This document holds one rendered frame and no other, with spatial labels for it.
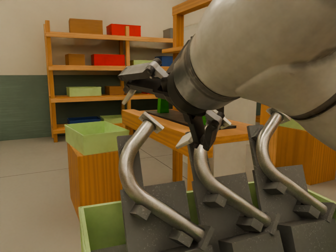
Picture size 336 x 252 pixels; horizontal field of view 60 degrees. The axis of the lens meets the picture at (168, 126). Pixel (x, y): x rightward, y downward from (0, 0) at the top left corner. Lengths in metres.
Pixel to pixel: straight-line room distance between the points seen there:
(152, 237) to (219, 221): 0.16
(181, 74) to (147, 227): 0.40
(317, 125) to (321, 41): 0.10
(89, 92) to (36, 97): 1.08
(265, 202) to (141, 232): 0.33
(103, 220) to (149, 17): 6.38
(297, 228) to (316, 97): 0.53
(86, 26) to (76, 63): 0.71
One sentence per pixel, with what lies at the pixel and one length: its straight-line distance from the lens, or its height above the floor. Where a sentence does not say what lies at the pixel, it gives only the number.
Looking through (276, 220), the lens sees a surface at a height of 0.95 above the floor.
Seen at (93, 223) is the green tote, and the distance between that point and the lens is 0.78.
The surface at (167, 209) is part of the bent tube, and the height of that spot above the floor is 1.01.
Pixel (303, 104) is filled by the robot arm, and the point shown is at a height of 1.25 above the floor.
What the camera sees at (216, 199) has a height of 1.02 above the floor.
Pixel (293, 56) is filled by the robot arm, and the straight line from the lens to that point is 0.24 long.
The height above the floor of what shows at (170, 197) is 1.01.
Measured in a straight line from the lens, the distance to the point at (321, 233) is 0.83.
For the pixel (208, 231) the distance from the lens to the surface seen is 0.65.
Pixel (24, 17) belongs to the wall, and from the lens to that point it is 6.42.
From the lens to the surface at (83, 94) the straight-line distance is 5.88.
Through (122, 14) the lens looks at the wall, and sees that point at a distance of 6.76.
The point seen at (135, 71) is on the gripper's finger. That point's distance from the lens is 0.46.
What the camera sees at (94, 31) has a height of 2.06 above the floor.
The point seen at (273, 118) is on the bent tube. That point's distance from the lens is 0.79.
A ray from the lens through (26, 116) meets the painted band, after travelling 6.39.
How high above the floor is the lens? 1.28
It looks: 10 degrees down
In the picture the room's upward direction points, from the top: straight up
